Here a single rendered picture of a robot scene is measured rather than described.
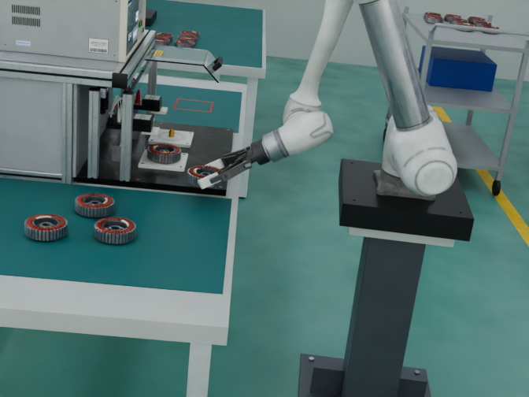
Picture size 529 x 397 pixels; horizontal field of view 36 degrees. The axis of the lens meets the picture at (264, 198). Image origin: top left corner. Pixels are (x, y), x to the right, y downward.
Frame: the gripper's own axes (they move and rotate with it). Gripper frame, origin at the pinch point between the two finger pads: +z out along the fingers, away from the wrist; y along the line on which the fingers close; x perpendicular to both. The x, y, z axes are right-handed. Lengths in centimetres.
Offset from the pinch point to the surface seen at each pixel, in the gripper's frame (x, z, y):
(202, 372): -22, 7, -72
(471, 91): -99, -116, 261
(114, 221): 7.8, 22.0, -30.6
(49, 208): 15.5, 41.3, -18.9
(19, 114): 41, 43, 2
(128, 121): 24.8, 14.4, 2.4
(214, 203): -8.0, 0.9, -4.2
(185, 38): 10, 25, 219
